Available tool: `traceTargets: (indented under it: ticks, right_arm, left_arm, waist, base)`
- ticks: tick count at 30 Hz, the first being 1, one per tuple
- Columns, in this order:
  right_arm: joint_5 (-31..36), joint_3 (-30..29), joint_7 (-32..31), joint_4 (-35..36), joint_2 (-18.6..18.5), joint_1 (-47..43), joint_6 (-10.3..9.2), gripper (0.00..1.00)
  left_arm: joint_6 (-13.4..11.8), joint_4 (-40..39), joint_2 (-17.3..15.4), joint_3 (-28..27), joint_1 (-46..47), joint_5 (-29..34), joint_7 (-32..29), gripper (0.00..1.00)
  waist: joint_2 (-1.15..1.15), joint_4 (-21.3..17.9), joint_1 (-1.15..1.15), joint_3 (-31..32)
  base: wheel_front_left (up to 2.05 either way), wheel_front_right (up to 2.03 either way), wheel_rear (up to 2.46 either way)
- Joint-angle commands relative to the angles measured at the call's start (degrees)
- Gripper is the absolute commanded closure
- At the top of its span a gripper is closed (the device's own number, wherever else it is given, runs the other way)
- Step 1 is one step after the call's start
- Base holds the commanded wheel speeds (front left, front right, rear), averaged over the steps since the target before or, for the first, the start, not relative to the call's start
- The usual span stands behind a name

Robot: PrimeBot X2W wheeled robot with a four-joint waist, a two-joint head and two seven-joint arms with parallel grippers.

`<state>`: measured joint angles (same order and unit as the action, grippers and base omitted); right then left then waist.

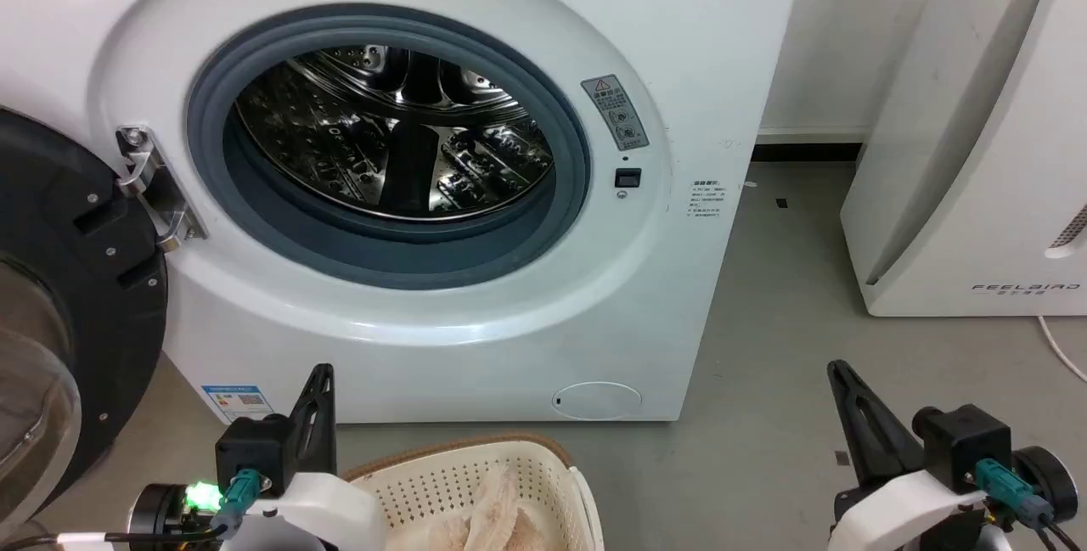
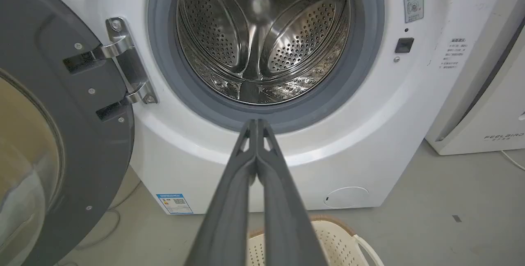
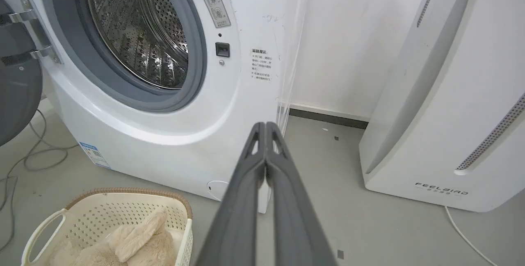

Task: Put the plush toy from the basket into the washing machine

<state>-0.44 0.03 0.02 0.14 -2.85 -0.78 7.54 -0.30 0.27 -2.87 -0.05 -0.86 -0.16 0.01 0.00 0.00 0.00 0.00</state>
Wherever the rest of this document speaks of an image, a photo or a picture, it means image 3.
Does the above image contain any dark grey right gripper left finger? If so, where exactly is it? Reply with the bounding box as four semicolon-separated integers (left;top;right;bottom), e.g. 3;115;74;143
195;122;267;266

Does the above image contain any grey floor cable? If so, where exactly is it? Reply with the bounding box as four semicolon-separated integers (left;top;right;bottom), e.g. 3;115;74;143
0;109;79;254

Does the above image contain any white front-load washing machine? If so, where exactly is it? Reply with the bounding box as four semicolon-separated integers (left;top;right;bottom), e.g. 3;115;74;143
0;0;309;214

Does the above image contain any white air purifier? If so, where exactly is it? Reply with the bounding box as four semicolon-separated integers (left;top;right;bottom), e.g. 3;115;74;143
359;0;525;213

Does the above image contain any white power cable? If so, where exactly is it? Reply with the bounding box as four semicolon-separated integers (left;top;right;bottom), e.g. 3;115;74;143
445;205;499;266

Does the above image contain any cream perforated laundry basket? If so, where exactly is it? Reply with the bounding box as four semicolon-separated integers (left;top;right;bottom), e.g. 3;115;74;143
21;188;193;266

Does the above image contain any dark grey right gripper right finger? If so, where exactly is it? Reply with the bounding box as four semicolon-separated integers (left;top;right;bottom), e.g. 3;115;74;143
265;122;338;266

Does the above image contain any cream fluffy cloth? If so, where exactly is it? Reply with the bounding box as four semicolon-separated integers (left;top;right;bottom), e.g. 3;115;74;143
49;209;178;266

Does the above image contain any dark washing machine door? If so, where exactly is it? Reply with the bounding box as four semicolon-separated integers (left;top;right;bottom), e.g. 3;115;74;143
0;0;44;147

